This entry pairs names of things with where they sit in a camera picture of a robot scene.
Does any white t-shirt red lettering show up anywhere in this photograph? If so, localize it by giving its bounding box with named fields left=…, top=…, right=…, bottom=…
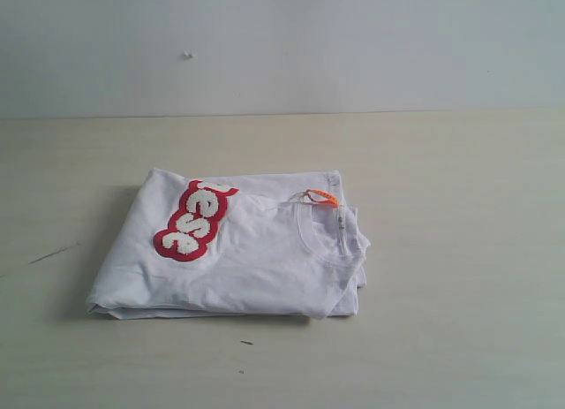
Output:
left=87, top=169, right=370, bottom=319

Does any orange neck label tag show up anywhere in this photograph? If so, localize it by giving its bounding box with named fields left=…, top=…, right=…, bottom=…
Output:
left=305, top=189, right=340, bottom=208

